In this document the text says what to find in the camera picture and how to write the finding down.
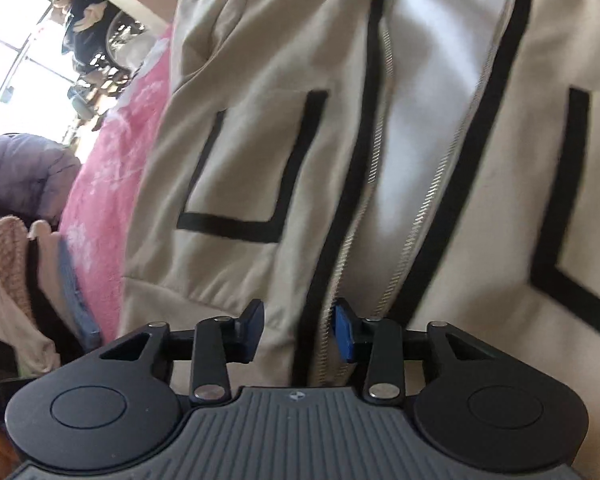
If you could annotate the pink patterned cloth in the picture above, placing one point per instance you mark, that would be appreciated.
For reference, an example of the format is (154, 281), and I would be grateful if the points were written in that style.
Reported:
(12, 260)

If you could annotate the window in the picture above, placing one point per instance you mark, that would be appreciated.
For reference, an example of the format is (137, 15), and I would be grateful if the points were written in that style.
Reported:
(20, 35)

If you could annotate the red floral blanket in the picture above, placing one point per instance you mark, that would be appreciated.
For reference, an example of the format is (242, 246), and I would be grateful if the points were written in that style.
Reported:
(120, 170)

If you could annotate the pile of clothes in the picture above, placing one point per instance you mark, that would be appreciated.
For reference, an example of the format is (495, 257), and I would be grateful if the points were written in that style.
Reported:
(82, 15)

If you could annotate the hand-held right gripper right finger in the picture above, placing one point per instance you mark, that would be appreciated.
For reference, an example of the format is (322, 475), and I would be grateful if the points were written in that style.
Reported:
(342, 332)

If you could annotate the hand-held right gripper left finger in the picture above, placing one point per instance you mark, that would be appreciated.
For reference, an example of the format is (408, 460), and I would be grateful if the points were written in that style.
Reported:
(252, 330)

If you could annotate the wheelchair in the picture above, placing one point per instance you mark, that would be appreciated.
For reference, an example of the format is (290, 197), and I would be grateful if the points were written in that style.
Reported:
(115, 40)

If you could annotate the blue denim cloth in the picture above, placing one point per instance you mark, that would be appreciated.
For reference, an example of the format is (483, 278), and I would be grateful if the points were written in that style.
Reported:
(77, 295)

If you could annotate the white cloth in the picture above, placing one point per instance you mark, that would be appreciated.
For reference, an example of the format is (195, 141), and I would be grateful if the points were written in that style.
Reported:
(10, 330)

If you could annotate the beige zip jacket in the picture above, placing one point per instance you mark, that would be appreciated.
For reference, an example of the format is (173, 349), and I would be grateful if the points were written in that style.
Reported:
(260, 160)

